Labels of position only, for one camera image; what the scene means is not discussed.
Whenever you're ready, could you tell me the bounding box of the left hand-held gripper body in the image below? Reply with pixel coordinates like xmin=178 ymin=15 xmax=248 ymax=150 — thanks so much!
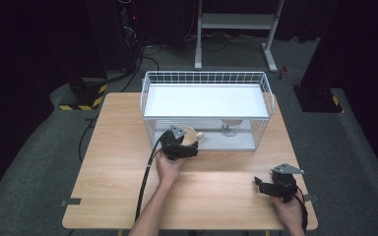
xmin=158 ymin=124 xmax=200 ymax=161

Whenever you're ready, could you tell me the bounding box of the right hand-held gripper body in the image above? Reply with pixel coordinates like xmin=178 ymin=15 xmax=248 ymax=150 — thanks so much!
xmin=271 ymin=162 xmax=305 ymax=204

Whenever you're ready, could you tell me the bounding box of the beige cup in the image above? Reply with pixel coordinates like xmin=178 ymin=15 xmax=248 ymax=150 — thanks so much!
xmin=178 ymin=126 xmax=205 ymax=148

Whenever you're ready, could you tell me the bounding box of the white wire rack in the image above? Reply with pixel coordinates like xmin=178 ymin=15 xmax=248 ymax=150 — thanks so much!
xmin=140 ymin=70 xmax=276 ymax=152

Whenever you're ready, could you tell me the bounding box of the person's left hand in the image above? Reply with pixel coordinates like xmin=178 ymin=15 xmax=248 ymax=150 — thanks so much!
xmin=155 ymin=151 xmax=185 ymax=185

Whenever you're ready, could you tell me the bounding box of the person's right hand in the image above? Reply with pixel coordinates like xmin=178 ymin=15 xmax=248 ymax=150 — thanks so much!
xmin=273 ymin=192 xmax=305 ymax=231

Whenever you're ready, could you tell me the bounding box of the grey tape strip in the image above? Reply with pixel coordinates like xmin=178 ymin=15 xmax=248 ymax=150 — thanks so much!
xmin=302 ymin=193 xmax=320 ymax=203
xmin=60 ymin=198 xmax=83 ymax=207

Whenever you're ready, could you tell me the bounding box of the glass with wooden lid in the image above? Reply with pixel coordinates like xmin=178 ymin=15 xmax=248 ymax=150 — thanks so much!
xmin=220 ymin=118 xmax=244 ymax=138

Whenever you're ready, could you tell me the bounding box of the black base with yellow stripes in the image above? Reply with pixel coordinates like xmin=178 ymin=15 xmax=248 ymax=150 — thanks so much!
xmin=58 ymin=78 xmax=108 ymax=112
xmin=292 ymin=84 xmax=345 ymax=114

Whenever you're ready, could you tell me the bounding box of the grey metal stand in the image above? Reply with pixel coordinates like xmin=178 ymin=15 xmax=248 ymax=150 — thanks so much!
xmin=194 ymin=0 xmax=285 ymax=74

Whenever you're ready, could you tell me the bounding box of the thin black cable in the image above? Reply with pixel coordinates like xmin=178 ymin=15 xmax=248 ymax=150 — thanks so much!
xmin=294 ymin=185 xmax=309 ymax=234

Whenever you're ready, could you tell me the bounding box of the thick black cable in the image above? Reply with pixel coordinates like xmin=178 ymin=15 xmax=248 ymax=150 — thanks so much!
xmin=134 ymin=133 xmax=165 ymax=222

